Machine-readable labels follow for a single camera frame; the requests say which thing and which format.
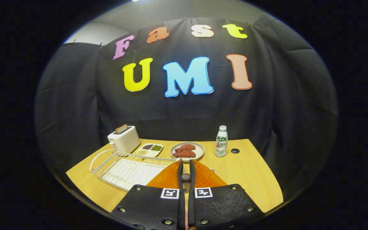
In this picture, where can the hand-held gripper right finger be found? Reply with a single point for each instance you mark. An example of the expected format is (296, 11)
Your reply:
(192, 207)

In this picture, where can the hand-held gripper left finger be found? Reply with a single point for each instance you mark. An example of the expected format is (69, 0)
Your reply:
(181, 207)

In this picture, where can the beige plate with meat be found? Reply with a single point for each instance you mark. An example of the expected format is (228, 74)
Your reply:
(200, 150)

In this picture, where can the red meat piece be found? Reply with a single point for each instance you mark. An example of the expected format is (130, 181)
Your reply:
(184, 154)
(185, 147)

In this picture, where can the white divided bean tray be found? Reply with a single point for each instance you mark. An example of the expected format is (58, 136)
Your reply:
(152, 153)

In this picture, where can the white drink bottle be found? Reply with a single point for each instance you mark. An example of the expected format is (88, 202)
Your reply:
(221, 143)

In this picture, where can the black round table grommet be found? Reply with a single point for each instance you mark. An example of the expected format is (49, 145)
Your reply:
(235, 150)

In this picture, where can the white toaster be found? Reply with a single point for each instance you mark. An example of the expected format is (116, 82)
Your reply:
(126, 140)

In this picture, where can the brown toast slice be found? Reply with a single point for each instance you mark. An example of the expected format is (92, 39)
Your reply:
(121, 129)

